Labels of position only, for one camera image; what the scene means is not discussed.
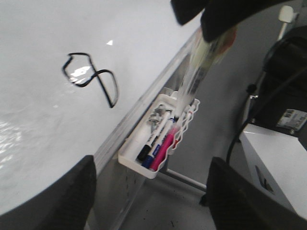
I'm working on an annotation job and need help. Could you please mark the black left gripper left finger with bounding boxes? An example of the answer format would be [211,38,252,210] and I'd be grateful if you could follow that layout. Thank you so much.
[0,155,96,230]

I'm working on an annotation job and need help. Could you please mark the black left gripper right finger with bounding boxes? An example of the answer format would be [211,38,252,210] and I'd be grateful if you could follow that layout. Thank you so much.
[206,157,307,230]

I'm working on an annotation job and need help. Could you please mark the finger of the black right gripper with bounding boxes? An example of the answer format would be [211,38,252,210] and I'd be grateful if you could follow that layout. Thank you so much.
[170,0,210,25]
[201,0,284,42]

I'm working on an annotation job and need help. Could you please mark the red round magnet with tape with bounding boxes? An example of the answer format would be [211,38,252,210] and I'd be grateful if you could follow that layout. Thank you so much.
[214,25,237,63]

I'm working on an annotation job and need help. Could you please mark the white black-tipped whiteboard marker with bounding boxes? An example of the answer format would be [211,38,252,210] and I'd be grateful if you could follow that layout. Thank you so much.
[174,29,224,123]

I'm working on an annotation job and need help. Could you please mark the black robot base unit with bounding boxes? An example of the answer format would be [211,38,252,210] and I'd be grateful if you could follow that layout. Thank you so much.
[251,26,307,136]

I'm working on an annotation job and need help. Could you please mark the white box with black logo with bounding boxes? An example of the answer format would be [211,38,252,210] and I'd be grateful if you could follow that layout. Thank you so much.
[240,124,307,219]

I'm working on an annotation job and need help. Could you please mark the white plastic marker tray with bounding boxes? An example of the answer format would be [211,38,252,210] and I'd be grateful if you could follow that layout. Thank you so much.
[118,91,201,180]

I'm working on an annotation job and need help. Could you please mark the pink marker in tray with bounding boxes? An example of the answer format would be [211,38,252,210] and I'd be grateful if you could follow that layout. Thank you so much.
[150,125,179,171]

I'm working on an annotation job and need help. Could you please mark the blue capped marker in tray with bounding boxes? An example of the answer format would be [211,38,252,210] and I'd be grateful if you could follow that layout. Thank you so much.
[142,118,174,169]

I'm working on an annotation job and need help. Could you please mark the black capped marker in tray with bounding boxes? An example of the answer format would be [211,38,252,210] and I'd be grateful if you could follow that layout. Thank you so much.
[137,110,171,161]

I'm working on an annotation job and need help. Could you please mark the metal binder clips in tray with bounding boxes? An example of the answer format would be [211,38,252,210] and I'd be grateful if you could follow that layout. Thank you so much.
[149,104,166,133]

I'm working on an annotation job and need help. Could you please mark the white wall bracket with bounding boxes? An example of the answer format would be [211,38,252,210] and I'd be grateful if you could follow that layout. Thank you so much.
[277,5,299,41]

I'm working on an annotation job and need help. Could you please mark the black cable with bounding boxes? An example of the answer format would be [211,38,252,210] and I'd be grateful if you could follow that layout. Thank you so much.
[226,68,307,163]

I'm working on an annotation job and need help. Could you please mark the white whiteboard with aluminium frame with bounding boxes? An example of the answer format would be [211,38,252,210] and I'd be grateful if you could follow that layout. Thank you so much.
[0,0,200,214]

